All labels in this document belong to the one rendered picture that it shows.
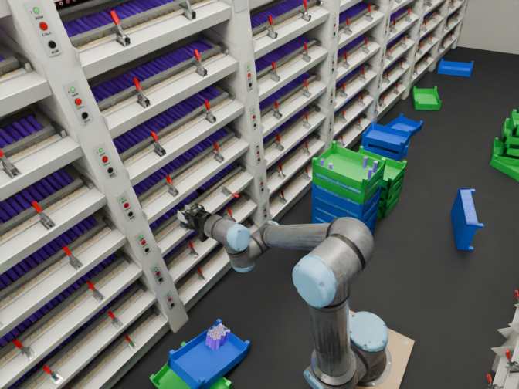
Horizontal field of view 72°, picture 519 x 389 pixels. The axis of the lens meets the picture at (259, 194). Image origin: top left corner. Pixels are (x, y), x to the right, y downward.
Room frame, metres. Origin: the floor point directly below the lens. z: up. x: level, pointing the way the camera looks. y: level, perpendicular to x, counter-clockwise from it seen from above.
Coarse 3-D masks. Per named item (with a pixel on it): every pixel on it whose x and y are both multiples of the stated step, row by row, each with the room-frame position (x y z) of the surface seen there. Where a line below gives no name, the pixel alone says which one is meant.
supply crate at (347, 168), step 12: (336, 144) 1.58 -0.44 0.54; (324, 156) 1.53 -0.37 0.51; (336, 156) 1.56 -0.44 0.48; (348, 156) 1.53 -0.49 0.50; (360, 156) 1.48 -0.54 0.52; (312, 168) 1.46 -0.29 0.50; (324, 168) 1.41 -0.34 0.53; (336, 168) 1.45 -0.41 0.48; (348, 168) 1.44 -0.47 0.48; (360, 168) 1.43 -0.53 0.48; (372, 168) 1.41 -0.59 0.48; (384, 168) 1.38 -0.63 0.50; (336, 180) 1.36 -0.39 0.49; (348, 180) 1.31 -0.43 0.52; (360, 180) 1.34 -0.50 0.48; (372, 180) 1.30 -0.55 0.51
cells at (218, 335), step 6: (210, 330) 0.86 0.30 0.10; (216, 330) 0.86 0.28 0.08; (222, 330) 0.86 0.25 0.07; (228, 330) 0.86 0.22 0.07; (210, 336) 0.83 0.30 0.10; (216, 336) 0.83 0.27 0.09; (222, 336) 0.83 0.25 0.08; (228, 336) 0.85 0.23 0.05; (210, 342) 0.81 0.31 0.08; (216, 342) 0.81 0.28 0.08; (222, 342) 0.82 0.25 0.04; (216, 348) 0.80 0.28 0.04
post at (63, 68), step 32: (32, 0) 0.96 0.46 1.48; (32, 32) 0.93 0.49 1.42; (64, 32) 0.98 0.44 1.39; (64, 64) 0.96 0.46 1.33; (64, 96) 0.93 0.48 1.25; (96, 128) 0.96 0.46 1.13; (96, 160) 0.94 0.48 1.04; (128, 192) 0.97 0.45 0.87; (128, 224) 0.94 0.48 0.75; (160, 256) 0.98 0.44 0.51; (160, 288) 0.94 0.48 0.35
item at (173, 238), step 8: (240, 160) 1.48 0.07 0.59; (248, 168) 1.45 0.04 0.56; (224, 176) 1.41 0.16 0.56; (240, 176) 1.42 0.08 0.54; (248, 176) 1.42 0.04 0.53; (224, 184) 1.36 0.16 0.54; (232, 184) 1.36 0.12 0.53; (240, 184) 1.37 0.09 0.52; (248, 184) 1.41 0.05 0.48; (232, 192) 1.32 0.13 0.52; (216, 200) 1.27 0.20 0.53; (224, 200) 1.27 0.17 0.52; (208, 208) 1.22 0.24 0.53; (216, 208) 1.23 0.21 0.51; (176, 224) 1.13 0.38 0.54; (160, 232) 1.08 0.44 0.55; (176, 232) 1.09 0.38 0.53; (184, 232) 1.09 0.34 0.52; (160, 240) 1.05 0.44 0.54; (168, 240) 1.05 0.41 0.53; (176, 240) 1.05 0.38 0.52; (160, 248) 0.98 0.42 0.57; (168, 248) 1.02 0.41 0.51
